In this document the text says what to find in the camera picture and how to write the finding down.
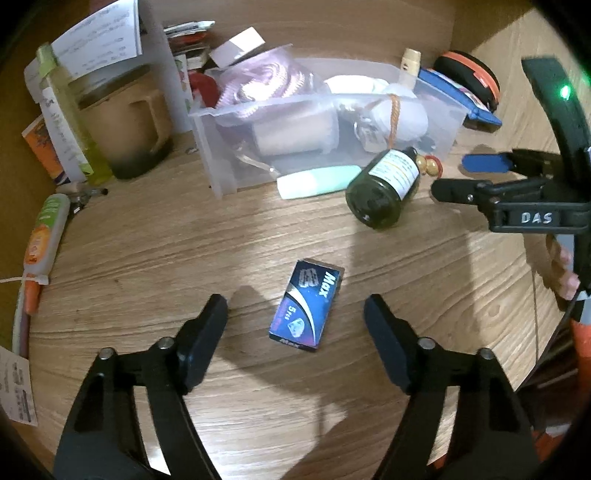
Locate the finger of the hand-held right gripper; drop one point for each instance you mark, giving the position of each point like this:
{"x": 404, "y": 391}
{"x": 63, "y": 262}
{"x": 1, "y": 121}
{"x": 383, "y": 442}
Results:
{"x": 461, "y": 191}
{"x": 485, "y": 163}

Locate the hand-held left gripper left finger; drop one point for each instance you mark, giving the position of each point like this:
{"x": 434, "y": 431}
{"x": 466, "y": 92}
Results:
{"x": 203, "y": 346}

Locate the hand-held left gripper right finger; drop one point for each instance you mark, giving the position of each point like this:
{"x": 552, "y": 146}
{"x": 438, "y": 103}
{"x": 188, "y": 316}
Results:
{"x": 388, "y": 344}

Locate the dark green glass bottle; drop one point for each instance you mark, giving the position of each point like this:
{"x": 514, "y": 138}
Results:
{"x": 374, "y": 203}

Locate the white cloth pouch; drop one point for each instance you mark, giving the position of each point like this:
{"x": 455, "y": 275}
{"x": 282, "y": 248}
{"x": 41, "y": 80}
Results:
{"x": 408, "y": 117}

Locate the small blue printed box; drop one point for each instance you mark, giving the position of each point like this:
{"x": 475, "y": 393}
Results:
{"x": 302, "y": 304}

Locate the white round container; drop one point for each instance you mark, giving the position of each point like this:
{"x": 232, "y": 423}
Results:
{"x": 351, "y": 85}

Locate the clear plastic storage box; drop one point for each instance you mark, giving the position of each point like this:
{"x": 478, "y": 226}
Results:
{"x": 217, "y": 138}

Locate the wooden desktop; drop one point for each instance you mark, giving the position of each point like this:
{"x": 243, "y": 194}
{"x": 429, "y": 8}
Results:
{"x": 184, "y": 258}

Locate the person's right hand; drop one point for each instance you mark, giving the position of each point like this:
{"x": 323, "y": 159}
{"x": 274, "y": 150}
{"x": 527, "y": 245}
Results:
{"x": 563, "y": 277}

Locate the small gold bead charm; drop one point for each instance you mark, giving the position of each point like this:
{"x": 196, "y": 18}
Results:
{"x": 428, "y": 166}

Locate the blue bin lid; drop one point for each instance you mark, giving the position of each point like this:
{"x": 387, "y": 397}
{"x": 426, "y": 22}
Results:
{"x": 461, "y": 99}

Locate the black case with orange zip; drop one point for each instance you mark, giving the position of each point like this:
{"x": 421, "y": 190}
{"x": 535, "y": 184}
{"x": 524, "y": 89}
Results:
{"x": 475, "y": 69}

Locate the cream tube bottle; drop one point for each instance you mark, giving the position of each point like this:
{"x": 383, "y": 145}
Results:
{"x": 410, "y": 64}

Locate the mint green tube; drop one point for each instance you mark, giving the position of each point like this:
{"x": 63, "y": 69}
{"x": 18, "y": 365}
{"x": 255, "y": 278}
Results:
{"x": 318, "y": 182}

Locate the orange cloth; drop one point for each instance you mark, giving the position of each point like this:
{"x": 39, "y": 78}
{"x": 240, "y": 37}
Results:
{"x": 582, "y": 344}

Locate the orange and white pen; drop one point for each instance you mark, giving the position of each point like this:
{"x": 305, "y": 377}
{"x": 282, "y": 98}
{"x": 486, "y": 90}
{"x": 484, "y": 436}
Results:
{"x": 31, "y": 297}

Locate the paper receipt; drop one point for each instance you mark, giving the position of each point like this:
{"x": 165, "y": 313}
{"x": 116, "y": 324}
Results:
{"x": 18, "y": 387}

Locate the small metal clip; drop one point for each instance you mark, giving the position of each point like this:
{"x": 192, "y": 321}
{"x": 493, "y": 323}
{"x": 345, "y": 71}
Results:
{"x": 81, "y": 196}

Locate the white green orange tube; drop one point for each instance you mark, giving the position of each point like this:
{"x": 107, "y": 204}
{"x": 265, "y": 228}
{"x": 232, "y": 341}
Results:
{"x": 44, "y": 230}

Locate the brown mug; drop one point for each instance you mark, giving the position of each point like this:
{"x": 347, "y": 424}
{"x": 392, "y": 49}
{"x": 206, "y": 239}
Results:
{"x": 124, "y": 129}

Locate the orange packet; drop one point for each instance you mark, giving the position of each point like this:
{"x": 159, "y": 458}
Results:
{"x": 41, "y": 147}

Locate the red round lid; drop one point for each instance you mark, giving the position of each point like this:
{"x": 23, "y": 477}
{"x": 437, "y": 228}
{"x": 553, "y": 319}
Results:
{"x": 203, "y": 87}

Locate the yellow-green bottle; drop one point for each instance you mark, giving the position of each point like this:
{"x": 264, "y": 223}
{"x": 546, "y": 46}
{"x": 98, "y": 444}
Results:
{"x": 69, "y": 120}

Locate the small white box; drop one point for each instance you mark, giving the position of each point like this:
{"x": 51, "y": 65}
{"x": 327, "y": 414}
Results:
{"x": 238, "y": 46}

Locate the clear acrylic file holder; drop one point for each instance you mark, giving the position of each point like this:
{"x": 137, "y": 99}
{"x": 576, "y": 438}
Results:
{"x": 161, "y": 69}

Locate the stack of booklets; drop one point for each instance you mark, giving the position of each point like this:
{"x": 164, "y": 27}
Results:
{"x": 189, "y": 39}

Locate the white paper note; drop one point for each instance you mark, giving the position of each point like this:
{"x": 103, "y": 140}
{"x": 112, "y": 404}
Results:
{"x": 97, "y": 41}

